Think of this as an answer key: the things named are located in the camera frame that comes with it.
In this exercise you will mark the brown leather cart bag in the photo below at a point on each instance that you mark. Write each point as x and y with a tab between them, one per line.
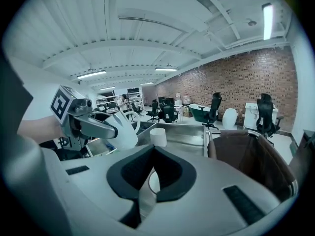
248	154

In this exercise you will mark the white cylindrical cup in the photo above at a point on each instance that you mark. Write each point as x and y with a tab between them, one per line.
158	136

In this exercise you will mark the white round container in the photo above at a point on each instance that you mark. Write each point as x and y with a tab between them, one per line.
154	183

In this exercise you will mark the dark cabinet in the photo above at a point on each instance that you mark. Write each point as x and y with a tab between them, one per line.
304	154

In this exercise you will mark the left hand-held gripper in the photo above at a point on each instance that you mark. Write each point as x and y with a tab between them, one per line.
71	107

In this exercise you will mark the white kettle item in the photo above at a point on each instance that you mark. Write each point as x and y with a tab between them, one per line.
125	136

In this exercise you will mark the black office chair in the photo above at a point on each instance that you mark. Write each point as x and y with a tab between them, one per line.
169	112
154	109
135	108
267	117
213	109

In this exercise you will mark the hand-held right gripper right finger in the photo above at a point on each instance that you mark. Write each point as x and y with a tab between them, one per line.
211	181

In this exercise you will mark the white egg-shaped seat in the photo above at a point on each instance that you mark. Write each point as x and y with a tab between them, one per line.
230	119

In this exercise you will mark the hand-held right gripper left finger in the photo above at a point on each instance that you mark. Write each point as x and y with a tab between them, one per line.
93	181

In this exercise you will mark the green bathtub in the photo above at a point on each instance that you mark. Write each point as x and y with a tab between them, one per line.
197	113

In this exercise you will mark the white storage shelf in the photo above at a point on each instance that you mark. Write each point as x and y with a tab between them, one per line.
135	96
107	103

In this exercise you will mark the person's left forearm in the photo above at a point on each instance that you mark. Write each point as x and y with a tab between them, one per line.
37	129

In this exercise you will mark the stainless steel cart compartment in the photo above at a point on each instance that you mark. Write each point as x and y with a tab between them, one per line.
183	134

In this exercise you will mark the white cabinet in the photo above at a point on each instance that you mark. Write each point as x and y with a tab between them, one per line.
249	115

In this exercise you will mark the long ceiling light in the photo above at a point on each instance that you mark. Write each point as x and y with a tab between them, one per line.
267	21
91	74
147	83
166	69
107	88

